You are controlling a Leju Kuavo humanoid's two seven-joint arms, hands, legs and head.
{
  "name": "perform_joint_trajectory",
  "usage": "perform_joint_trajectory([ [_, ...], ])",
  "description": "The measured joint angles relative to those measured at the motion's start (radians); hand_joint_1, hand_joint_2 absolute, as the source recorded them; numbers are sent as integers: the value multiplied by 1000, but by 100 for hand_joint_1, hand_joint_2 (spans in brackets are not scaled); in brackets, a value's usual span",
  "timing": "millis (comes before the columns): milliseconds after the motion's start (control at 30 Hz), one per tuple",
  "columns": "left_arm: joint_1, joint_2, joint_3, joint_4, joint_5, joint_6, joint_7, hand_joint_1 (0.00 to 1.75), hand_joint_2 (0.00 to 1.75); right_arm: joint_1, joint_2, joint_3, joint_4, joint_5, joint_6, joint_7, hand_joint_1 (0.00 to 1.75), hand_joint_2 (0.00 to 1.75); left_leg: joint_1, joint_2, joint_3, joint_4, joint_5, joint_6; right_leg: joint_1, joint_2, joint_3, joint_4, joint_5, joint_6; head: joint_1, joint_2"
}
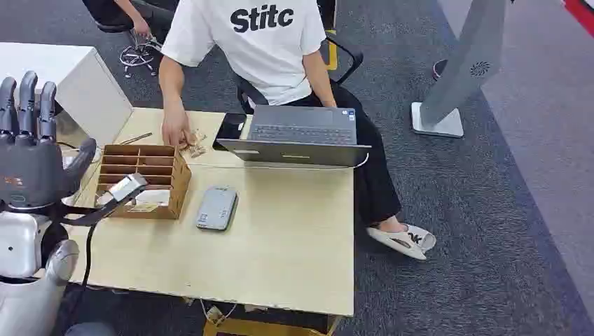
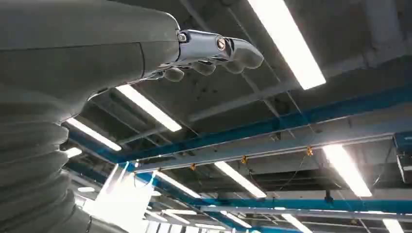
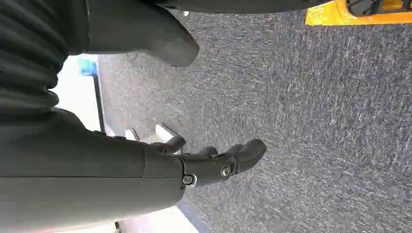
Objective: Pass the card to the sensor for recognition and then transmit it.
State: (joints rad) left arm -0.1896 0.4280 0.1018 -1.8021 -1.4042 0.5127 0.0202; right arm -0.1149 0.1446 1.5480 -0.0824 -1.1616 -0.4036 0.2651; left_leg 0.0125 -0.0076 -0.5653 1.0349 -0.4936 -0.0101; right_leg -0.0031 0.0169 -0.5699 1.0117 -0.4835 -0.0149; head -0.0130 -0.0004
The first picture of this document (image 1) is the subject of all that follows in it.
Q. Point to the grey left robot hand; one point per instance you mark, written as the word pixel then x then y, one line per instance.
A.
pixel 28 171

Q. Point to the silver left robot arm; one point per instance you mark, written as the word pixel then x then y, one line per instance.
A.
pixel 21 241

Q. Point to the white cabinet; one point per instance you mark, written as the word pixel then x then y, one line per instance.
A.
pixel 69 83

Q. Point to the thin brown stick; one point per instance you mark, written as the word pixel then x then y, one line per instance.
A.
pixel 136 138

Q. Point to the wooden card box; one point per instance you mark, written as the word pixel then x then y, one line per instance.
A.
pixel 153 171

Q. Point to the person's right hand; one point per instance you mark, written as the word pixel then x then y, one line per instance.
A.
pixel 174 125

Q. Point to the grey robot body shell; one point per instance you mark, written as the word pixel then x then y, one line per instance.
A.
pixel 90 330

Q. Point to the person in dark clothes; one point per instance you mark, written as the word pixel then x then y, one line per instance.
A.
pixel 120 14

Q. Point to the grey flat handheld device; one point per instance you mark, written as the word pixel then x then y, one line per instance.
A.
pixel 216 208

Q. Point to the black phone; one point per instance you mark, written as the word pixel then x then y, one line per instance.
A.
pixel 229 130

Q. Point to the grey open laptop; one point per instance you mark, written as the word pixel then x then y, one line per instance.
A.
pixel 301 134

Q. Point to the yellow sign board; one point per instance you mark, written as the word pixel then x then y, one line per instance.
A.
pixel 331 53

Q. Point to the black office chair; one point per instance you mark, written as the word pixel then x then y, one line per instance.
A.
pixel 348 53

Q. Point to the white slipper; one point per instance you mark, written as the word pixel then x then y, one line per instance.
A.
pixel 406 241

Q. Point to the dark shoe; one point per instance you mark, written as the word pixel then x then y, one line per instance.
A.
pixel 439 68

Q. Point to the grey floor stand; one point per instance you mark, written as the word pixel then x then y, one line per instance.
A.
pixel 464 60

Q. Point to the red strip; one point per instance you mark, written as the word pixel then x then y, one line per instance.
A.
pixel 582 13

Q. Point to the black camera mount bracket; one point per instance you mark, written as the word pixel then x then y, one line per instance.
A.
pixel 88 215

